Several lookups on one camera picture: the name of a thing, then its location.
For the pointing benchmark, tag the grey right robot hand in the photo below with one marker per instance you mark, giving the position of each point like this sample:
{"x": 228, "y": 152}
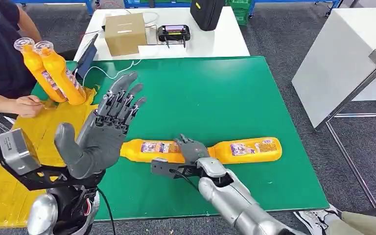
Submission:
{"x": 193, "y": 150}

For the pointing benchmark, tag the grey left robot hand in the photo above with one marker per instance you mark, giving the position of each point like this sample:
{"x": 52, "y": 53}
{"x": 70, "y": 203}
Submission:
{"x": 100, "y": 142}

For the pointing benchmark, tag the orange drink bottle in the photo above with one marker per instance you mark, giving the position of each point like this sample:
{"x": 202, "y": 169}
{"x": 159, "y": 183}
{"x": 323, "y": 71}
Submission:
{"x": 223, "y": 154}
{"x": 58, "y": 69}
{"x": 133, "y": 155}
{"x": 34, "y": 65}

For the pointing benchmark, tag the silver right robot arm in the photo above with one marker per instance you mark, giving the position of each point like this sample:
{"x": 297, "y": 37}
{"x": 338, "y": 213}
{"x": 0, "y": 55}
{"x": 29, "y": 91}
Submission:
{"x": 233, "y": 201}

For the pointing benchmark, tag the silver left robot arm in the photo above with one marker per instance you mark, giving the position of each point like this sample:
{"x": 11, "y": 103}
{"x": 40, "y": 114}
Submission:
{"x": 42, "y": 214}

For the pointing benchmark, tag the green mat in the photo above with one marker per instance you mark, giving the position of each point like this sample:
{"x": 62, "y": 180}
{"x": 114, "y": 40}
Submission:
{"x": 201, "y": 103}

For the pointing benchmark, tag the person's right hand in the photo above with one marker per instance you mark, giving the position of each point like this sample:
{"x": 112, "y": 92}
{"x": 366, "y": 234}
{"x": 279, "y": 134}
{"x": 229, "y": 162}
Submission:
{"x": 29, "y": 106}

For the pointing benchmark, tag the dark blue tablet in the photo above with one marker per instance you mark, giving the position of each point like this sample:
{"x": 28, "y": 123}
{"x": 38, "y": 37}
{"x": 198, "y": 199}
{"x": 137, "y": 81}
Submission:
{"x": 86, "y": 58}

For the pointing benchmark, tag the brown cardboard box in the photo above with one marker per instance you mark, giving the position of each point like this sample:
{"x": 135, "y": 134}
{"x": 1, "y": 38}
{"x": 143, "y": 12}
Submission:
{"x": 124, "y": 34}

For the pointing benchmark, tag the yellow sheet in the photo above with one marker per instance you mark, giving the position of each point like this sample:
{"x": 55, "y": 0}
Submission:
{"x": 3, "y": 201}

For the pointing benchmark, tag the black handheld controller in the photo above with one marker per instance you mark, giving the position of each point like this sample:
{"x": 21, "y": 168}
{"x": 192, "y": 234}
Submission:
{"x": 173, "y": 32}

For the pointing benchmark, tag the person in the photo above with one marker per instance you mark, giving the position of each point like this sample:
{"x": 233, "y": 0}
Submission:
{"x": 0, "y": 58}

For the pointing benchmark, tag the black bag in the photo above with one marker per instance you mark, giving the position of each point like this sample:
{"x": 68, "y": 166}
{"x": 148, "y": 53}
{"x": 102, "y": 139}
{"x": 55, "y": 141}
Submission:
{"x": 206, "y": 14}

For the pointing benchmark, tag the white sneaker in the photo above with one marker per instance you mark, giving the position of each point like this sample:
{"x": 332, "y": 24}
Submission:
{"x": 314, "y": 220}

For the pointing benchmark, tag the green crate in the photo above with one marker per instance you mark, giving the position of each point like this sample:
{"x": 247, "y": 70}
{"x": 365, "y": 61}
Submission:
{"x": 240, "y": 13}

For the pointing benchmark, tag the large white table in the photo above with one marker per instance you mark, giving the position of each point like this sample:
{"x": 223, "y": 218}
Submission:
{"x": 337, "y": 61}

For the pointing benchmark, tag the person's leg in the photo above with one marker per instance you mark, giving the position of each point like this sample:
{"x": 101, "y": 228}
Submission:
{"x": 363, "y": 223}

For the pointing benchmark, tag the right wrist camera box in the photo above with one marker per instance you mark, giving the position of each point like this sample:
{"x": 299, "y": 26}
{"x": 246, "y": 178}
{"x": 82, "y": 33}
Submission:
{"x": 162, "y": 168}

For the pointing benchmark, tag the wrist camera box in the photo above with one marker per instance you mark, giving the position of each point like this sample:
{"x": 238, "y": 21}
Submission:
{"x": 162, "y": 168}
{"x": 16, "y": 150}

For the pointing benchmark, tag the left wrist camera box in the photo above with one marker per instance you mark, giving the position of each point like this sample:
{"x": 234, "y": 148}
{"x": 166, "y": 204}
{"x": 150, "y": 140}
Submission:
{"x": 16, "y": 150}

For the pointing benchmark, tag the blue metal frame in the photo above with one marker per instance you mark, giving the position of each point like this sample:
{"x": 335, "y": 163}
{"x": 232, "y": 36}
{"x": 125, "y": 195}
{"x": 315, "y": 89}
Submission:
{"x": 90, "y": 5}

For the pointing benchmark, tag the metal table leg frame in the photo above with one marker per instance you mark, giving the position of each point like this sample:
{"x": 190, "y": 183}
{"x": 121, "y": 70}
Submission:
{"x": 350, "y": 165}

